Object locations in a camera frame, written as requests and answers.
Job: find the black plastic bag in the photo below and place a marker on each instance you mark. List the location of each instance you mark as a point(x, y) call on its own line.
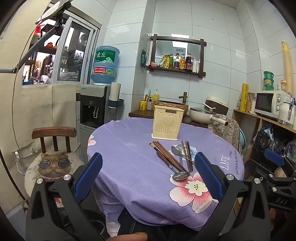
point(266, 143)

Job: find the cream pot with lid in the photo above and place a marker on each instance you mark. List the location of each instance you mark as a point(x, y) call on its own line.
point(201, 115)

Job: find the person's left hand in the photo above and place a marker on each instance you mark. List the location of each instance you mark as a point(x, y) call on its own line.
point(129, 237)

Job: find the yellow soap dispenser bottle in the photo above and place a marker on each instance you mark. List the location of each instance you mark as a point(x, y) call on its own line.
point(155, 96)

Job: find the white microwave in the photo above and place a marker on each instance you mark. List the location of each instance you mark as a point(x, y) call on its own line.
point(266, 103)

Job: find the lamp on black arm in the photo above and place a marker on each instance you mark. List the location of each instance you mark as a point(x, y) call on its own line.
point(54, 10)

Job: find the small floral pump bottle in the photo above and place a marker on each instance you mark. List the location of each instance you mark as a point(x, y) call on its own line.
point(150, 105)

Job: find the cat print cushion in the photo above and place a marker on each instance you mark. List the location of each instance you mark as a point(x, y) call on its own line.
point(54, 164)

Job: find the beige corrugated tube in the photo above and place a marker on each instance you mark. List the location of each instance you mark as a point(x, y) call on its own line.
point(287, 67)

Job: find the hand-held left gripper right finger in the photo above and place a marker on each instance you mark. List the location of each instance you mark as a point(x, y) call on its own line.
point(208, 176)

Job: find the white kettle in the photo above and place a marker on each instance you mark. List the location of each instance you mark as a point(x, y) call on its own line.
point(284, 113)

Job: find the wooden chair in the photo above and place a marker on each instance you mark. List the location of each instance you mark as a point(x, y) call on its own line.
point(54, 133)

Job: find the white plastic bottle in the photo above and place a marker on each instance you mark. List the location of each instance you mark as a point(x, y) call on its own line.
point(196, 66)

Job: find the green hanging packet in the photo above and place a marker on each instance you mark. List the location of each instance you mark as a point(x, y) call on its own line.
point(144, 59)

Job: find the pink bowl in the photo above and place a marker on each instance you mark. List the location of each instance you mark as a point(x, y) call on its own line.
point(154, 64)

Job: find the brown and cream rice cooker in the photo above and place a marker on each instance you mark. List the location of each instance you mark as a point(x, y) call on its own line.
point(219, 103)

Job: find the wooden shelf unit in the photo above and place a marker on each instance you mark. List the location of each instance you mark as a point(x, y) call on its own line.
point(242, 120)

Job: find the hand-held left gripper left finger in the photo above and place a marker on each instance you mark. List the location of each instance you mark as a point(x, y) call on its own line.
point(89, 176)

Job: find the dark sauce bottle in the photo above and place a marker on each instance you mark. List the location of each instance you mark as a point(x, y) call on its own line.
point(189, 62)

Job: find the bronze faucet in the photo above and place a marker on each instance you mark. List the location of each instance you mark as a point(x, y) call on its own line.
point(184, 97)

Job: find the purple label bottle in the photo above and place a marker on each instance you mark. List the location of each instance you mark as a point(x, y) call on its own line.
point(176, 62)

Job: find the purple floral tablecloth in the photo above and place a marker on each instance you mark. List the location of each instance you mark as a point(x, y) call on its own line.
point(134, 162)

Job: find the wooden counter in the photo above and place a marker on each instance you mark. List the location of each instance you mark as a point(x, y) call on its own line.
point(141, 113)

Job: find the wicker pattern basin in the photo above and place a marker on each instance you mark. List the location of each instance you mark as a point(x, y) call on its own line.
point(186, 107)

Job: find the white power strip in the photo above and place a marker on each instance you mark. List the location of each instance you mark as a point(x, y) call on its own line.
point(24, 150)

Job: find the blue cup holder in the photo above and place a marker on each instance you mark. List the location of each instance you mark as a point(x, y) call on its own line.
point(116, 103)

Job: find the blue water bottle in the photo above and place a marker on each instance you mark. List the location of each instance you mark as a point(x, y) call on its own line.
point(105, 64)

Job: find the yellow mug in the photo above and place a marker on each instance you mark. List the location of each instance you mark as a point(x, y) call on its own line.
point(143, 106)

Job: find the large metal spoon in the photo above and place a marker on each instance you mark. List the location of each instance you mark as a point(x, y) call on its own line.
point(180, 175)

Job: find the wooden wall shelf with mirror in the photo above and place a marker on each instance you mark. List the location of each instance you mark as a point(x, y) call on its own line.
point(177, 38)

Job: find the cream plastic utensil holder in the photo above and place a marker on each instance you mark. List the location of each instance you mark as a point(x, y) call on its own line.
point(168, 122)

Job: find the blue bucket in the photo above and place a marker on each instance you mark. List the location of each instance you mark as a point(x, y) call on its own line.
point(242, 139)

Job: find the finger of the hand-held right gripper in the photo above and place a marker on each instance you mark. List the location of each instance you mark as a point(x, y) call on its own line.
point(284, 184)
point(274, 157)

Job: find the sliding window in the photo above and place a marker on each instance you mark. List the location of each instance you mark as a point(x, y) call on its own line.
point(71, 53)

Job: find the floral cloth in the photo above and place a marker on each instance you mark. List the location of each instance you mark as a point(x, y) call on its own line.
point(225, 132)

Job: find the yellow seasoning packet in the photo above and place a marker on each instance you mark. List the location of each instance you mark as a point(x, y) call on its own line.
point(167, 62)

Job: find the orange label sauce bottle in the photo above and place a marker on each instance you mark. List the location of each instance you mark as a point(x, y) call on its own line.
point(182, 62)

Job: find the yellow roll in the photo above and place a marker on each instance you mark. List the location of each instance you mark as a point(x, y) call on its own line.
point(244, 97)

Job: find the grey water dispenser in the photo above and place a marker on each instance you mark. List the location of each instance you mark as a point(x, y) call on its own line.
point(92, 104)

